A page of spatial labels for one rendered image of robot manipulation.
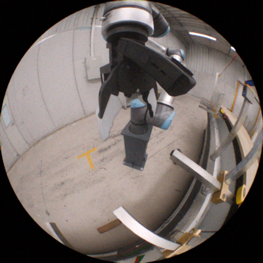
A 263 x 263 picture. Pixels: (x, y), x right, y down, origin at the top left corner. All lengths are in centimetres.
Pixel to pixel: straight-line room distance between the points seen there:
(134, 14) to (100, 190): 123
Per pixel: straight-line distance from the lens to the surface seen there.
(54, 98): 245
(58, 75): 241
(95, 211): 116
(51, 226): 35
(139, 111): 55
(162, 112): 51
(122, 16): 15
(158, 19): 26
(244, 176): 58
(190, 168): 29
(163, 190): 113
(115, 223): 104
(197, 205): 48
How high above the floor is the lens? 105
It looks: 41 degrees down
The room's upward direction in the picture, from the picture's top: straight up
